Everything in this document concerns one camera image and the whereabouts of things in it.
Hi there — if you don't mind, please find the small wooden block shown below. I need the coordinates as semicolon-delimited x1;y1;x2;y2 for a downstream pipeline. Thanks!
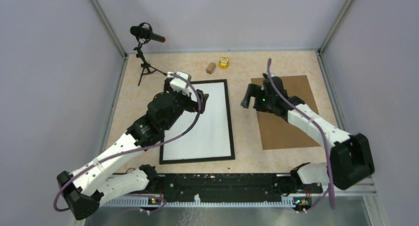
206;62;216;74

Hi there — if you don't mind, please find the black microphone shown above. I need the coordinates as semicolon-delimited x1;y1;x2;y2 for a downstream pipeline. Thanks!
129;22;166;44

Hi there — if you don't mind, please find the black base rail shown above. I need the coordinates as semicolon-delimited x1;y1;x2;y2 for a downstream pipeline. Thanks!
127;173;323;204

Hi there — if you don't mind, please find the brown cardboard backing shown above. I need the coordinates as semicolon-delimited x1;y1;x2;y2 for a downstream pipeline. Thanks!
256;75;319;150

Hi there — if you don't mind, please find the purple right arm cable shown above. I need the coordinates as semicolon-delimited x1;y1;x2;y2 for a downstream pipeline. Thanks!
266;58;336;210

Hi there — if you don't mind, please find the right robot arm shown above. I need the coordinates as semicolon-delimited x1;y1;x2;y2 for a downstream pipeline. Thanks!
241;76;375;192

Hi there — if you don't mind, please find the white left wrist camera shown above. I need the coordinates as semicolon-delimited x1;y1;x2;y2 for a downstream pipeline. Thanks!
167;71;192;97

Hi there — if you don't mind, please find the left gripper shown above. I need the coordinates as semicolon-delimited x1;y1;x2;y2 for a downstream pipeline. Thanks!
164;79;209;131

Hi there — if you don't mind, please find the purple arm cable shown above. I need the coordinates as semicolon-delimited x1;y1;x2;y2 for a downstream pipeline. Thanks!
53;73;203;214
266;58;336;210

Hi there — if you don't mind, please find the yellow owl toy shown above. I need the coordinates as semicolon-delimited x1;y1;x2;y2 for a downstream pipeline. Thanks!
219;57;229;69

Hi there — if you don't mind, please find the black tripod stand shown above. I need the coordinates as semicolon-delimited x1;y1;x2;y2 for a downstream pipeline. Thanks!
133;42;167;87

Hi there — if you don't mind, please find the black picture frame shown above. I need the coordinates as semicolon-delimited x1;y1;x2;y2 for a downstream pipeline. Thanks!
159;79;236;165

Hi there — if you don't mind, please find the cat photo print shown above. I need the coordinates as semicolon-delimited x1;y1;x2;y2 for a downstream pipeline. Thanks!
163;82;232;162

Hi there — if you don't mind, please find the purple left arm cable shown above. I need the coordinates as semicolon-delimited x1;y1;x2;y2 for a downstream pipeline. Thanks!
53;73;203;214

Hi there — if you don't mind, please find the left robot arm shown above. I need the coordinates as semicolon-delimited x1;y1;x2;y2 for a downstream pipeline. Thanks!
53;88;209;220

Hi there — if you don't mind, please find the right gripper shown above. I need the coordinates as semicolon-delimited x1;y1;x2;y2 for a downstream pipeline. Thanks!
242;84;275;114

